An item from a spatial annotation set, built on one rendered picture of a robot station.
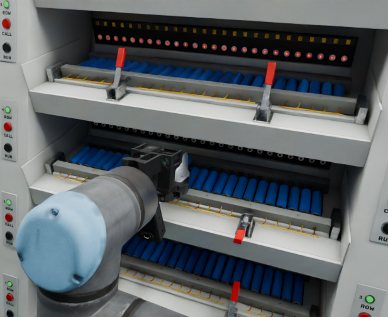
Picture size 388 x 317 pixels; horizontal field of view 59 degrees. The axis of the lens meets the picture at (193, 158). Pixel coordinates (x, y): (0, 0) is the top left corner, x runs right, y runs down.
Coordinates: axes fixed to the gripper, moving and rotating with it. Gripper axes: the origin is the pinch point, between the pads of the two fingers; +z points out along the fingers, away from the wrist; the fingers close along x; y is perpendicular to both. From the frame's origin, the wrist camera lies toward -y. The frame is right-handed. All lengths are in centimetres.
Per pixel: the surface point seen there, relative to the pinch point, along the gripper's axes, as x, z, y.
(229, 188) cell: -10.6, 0.4, -1.1
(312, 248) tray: -26.7, -6.9, -5.8
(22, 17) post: 30.4, -7.0, 26.2
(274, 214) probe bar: -19.8, -4.1, -2.7
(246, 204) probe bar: -14.8, -3.5, -2.1
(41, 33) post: 29.2, -3.6, 23.8
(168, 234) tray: -1.9, -7.4, -9.5
